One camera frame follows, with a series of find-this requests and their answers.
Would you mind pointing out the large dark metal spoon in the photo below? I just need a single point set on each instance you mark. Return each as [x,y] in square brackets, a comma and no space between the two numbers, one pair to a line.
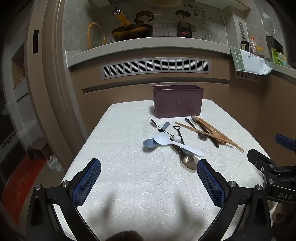
[190,161]

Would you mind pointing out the black spoon with white ball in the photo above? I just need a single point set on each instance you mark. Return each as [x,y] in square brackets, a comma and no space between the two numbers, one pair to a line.
[177,138]

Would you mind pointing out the blue-grey plastic spoon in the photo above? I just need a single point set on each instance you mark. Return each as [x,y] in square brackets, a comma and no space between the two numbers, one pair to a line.
[149,143]

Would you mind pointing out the cartoon wall sticker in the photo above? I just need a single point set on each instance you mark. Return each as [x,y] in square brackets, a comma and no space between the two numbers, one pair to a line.
[185,25]

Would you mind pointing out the wooden chopstick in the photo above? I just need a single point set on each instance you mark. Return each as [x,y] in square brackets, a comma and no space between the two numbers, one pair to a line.
[239,148]
[185,125]

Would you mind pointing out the green and white towel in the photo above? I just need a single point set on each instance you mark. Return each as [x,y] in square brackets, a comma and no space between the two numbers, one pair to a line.
[238,59]

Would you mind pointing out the white lace tablecloth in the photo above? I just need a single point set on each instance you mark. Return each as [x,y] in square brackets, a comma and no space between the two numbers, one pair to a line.
[129,176]

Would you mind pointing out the beige kitchen countertop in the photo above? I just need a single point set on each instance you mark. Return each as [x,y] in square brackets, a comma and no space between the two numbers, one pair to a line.
[138,47]

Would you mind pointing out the purple plastic utensil holder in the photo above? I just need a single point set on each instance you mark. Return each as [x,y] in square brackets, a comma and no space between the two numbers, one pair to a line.
[177,102]

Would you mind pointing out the brown door frame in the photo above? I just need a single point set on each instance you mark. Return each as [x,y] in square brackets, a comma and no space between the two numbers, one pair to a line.
[46,92]

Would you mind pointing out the small brown box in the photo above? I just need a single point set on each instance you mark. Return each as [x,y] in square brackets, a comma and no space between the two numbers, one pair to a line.
[38,148]

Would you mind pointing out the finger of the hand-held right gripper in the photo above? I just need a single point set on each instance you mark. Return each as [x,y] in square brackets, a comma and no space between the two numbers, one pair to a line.
[256,157]
[284,139]

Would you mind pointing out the dark sauce bottle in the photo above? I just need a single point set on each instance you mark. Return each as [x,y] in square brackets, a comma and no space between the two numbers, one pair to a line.
[244,46]

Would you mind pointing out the red floor mat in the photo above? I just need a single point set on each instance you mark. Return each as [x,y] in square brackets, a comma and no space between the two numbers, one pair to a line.
[20,185]

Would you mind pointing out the short grey vent grille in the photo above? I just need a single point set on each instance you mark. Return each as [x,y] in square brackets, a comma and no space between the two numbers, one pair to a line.
[247,76]

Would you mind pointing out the yellow-rimmed glass lid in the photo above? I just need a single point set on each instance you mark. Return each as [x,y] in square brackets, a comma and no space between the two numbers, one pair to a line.
[94,34]

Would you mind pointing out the brown kitchen cabinet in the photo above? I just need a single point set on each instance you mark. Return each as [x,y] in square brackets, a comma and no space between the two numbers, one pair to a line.
[115,92]

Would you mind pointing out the clear glass bowl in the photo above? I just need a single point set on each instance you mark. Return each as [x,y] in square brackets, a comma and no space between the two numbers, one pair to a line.
[270,62]

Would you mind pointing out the white shoes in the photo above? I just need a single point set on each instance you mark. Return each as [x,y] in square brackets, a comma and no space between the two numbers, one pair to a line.
[55,164]

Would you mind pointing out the yellow frying pan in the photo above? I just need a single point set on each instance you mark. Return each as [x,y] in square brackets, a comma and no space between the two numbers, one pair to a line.
[131,32]

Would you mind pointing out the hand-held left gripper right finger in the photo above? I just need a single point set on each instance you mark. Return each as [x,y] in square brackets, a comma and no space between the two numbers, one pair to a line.
[211,185]

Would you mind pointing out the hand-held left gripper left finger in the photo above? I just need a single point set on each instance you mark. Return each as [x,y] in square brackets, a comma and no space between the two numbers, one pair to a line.
[86,183]

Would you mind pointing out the white plastic spoon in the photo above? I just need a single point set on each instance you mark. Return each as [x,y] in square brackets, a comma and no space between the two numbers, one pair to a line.
[161,138]

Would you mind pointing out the long grey vent grille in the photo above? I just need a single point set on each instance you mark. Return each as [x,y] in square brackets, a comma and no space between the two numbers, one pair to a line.
[157,67]

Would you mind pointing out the white wall vent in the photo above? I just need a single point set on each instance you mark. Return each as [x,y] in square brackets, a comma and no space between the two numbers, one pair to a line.
[241,30]

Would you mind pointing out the jar with yellow lid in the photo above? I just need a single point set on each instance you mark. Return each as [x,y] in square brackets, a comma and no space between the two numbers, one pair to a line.
[259,52]

